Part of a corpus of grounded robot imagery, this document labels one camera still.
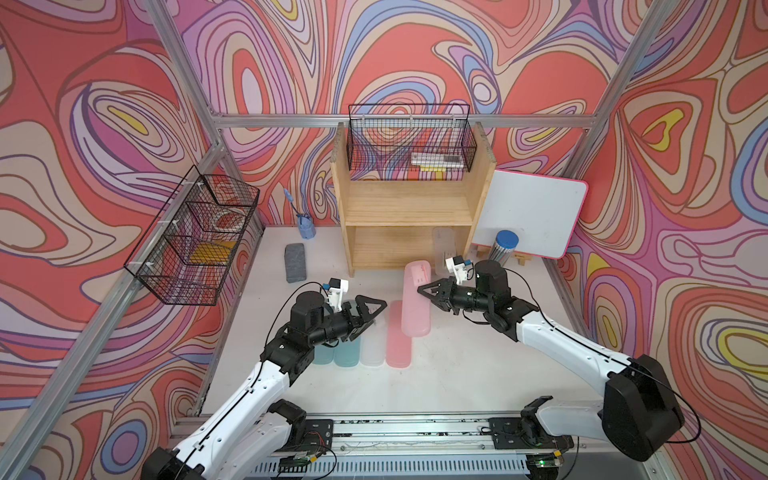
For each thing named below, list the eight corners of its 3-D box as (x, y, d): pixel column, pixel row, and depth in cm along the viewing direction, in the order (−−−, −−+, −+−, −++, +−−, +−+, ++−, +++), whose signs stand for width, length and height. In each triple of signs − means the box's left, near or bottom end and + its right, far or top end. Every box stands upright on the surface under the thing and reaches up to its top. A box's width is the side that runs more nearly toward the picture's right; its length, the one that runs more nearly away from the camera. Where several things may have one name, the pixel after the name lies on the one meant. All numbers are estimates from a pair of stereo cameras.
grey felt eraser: (286, 283, 105) (284, 279, 103) (286, 248, 116) (284, 244, 114) (307, 280, 106) (305, 275, 104) (304, 245, 117) (303, 241, 115)
